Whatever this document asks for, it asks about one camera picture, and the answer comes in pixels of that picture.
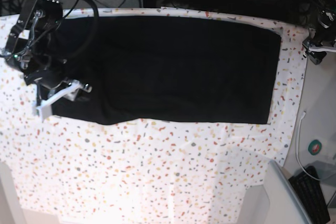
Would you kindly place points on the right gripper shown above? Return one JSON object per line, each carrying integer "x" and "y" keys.
{"x": 68, "y": 89}

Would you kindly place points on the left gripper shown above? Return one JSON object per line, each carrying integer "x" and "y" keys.
{"x": 316, "y": 53}

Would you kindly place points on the black t-shirt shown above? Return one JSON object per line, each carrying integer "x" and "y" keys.
{"x": 174, "y": 69}

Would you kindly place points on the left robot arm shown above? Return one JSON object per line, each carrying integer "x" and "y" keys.
{"x": 322, "y": 40}

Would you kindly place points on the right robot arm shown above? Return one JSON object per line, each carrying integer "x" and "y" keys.
{"x": 26, "y": 51}

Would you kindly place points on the green tape roll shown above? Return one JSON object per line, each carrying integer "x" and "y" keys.
{"x": 315, "y": 147}

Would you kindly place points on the terrazzo pattern table cloth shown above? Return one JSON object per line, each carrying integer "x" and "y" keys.
{"x": 147, "y": 170}

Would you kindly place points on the black keyboard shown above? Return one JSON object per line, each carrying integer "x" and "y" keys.
{"x": 310, "y": 193}

